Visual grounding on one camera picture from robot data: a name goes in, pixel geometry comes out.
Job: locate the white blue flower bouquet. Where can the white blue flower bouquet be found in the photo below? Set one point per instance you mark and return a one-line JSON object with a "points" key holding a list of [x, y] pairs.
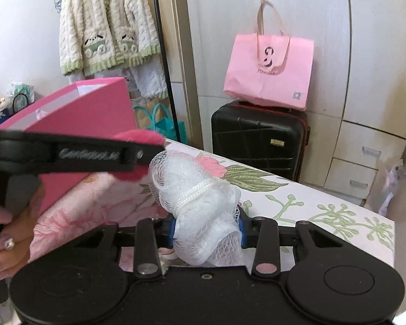
{"points": [[0, 108]]}

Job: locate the black metal pole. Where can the black metal pole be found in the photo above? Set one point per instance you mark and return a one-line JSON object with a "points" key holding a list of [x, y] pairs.
{"points": [[163, 57]]}

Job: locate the cream green knit cardigan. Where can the cream green knit cardigan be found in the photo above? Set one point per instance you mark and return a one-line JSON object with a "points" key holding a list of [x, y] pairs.
{"points": [[105, 23]]}

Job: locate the person's left hand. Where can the person's left hand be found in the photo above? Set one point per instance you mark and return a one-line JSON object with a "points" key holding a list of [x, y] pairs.
{"points": [[20, 237]]}

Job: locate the white mesh bath sponge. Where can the white mesh bath sponge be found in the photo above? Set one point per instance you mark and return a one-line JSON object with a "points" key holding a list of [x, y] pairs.
{"points": [[196, 210]]}

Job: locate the white fluffy garment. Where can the white fluffy garment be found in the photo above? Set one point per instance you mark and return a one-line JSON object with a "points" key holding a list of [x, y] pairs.
{"points": [[149, 78]]}

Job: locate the floral bedsheet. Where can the floral bedsheet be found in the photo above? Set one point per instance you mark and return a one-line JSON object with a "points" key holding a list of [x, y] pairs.
{"points": [[291, 203]]}

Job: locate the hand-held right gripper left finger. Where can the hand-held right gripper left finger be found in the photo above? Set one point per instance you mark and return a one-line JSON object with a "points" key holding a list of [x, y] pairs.
{"points": [[171, 233]]}

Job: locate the white wardrobe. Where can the white wardrobe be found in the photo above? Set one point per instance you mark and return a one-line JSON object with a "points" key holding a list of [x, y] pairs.
{"points": [[324, 23]]}

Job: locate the black suitcase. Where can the black suitcase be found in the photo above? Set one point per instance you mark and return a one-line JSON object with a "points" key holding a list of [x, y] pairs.
{"points": [[257, 142]]}

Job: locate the pink tote bag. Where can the pink tote bag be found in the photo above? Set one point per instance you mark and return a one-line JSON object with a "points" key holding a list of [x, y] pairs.
{"points": [[267, 81]]}

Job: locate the pink cardboard box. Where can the pink cardboard box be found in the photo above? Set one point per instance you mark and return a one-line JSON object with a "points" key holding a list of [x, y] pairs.
{"points": [[98, 108]]}

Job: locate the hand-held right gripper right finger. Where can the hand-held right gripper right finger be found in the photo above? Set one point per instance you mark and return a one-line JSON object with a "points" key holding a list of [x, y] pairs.
{"points": [[245, 233]]}

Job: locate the teal bag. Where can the teal bag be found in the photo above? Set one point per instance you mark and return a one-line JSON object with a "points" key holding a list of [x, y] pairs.
{"points": [[162, 125]]}

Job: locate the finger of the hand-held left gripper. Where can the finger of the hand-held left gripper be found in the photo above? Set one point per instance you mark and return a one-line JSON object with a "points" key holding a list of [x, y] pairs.
{"points": [[88, 154]]}

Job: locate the crumpled plastic bag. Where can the crumpled plastic bag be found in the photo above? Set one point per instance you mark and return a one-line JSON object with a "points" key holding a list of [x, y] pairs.
{"points": [[394, 182]]}

